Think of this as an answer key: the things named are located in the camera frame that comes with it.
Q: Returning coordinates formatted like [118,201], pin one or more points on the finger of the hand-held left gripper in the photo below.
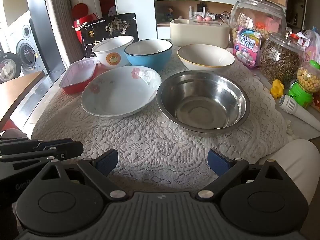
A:
[70,150]
[30,145]

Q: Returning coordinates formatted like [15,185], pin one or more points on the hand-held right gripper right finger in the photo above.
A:
[218,164]

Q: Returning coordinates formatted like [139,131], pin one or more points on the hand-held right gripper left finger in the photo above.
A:
[107,163]

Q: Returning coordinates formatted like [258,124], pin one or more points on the stainless steel bowl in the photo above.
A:
[202,100]

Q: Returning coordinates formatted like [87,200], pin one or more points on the white floral plate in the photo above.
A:
[117,95]

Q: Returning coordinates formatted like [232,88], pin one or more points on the white bowl with bun print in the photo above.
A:
[110,55]

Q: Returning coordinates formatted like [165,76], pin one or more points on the white bowl with yellow rim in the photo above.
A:
[205,57]

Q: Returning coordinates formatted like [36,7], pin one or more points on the blue bowl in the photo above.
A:
[147,60]

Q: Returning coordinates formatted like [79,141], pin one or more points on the white lace tablecloth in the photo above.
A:
[150,145]

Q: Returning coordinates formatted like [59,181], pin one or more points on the wooden side table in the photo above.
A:
[17,92]

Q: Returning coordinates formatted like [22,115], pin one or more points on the red rectangular tray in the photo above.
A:
[77,77]

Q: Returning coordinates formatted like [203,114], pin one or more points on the white washing machine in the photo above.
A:
[27,52]

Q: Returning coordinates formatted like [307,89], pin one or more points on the yellow toy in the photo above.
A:
[277,90]

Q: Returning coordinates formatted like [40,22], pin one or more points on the white microphone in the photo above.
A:
[297,110]

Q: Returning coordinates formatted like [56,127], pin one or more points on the green gumball machine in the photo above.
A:
[301,96]

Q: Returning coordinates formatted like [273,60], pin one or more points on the pink candy packet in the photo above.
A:
[246,46]

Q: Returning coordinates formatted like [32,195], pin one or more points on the glass jar of seeds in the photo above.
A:
[281,60]

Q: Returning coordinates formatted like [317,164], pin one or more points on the black snack bag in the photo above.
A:
[100,31]

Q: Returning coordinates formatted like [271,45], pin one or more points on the grey curtain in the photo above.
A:
[62,17]

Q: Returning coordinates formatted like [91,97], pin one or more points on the cream plastic container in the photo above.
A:
[200,33]

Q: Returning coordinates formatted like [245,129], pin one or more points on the red canister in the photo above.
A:
[81,17]

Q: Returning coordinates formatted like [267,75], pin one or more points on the white charging stand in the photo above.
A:
[197,13]

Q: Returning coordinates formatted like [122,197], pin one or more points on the large glass jar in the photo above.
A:
[252,12]

